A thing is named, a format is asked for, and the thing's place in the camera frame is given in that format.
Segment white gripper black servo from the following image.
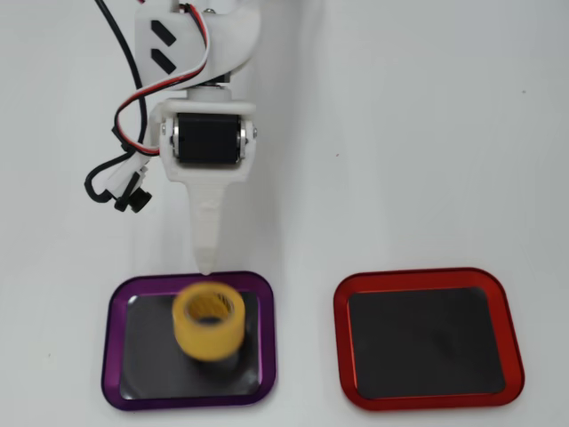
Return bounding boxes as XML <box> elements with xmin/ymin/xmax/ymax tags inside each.
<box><xmin>154</xmin><ymin>98</ymin><xmax>259</xmax><ymax>278</ymax></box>

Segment yellow masking tape roll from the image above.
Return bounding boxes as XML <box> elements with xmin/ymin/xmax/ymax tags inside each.
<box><xmin>172</xmin><ymin>280</ymin><xmax>247</xmax><ymax>361</ymax></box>

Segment small black knob clip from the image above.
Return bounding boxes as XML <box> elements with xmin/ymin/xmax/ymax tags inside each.
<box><xmin>114</xmin><ymin>188</ymin><xmax>153</xmax><ymax>214</ymax></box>

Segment purple metal tray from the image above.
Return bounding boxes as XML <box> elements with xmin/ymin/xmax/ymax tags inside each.
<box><xmin>101</xmin><ymin>270</ymin><xmax>277</xmax><ymax>411</ymax></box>

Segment red metal tray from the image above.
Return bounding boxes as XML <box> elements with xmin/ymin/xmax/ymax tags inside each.
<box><xmin>333</xmin><ymin>266</ymin><xmax>526</xmax><ymax>411</ymax></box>

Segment red white black servo wires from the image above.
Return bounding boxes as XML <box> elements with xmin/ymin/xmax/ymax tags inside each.
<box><xmin>112</xmin><ymin>3</ymin><xmax>211</xmax><ymax>157</ymax></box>

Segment black cable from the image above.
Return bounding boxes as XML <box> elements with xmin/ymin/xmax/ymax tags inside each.
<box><xmin>84</xmin><ymin>0</ymin><xmax>150</xmax><ymax>205</ymax></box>

